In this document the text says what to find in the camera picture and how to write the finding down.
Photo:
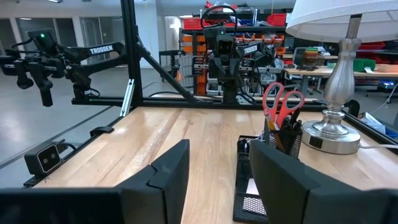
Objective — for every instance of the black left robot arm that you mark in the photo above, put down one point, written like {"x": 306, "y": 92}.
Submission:
{"x": 262, "y": 53}

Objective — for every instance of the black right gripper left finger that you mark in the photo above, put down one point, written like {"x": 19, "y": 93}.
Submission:
{"x": 168, "y": 186}

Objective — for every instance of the red storage bin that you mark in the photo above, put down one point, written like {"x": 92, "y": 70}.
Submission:
{"x": 276, "y": 20}
{"x": 192, "y": 23}

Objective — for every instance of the black mesh desk organizer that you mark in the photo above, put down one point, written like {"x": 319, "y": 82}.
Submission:
{"x": 292, "y": 143}

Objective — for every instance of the silver aluminium bracket bar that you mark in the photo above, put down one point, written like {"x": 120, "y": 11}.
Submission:
{"x": 127, "y": 98}

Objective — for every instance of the green storage bin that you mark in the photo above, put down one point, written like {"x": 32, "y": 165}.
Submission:
{"x": 367, "y": 64}

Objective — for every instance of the blue plastic bin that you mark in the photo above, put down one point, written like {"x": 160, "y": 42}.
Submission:
{"x": 392, "y": 132}

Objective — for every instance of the wooden work table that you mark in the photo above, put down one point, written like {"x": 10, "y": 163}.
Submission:
{"x": 306, "y": 72}

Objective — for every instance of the black ballpoint pen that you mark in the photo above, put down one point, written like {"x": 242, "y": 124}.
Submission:
{"x": 294, "y": 115}
{"x": 298, "y": 125}
{"x": 285, "y": 123}

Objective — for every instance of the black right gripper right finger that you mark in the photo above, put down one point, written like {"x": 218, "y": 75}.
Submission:
{"x": 280, "y": 186}

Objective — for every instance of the black stereo camera box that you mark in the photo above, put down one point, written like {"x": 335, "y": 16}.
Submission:
{"x": 46, "y": 158}

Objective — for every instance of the white shade silver table lamp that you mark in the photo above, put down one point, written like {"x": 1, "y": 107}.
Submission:
{"x": 340, "y": 81}

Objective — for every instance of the orange pencil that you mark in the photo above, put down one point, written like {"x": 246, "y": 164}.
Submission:
{"x": 272, "y": 125}

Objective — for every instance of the black shelf with orange bins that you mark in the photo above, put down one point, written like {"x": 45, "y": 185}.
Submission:
{"x": 192, "y": 40}

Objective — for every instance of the stacked coloured bins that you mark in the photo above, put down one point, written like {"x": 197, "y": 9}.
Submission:
{"x": 311, "y": 53}

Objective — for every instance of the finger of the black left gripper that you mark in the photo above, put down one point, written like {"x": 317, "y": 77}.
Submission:
{"x": 215, "y": 71}
{"x": 234, "y": 71}

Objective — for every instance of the black frame clamp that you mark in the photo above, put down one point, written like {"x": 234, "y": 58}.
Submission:
{"x": 101, "y": 130}

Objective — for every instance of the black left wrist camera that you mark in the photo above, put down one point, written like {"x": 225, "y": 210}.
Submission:
{"x": 225, "y": 46}

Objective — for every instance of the red pen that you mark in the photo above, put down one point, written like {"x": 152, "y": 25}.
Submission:
{"x": 267, "y": 109}

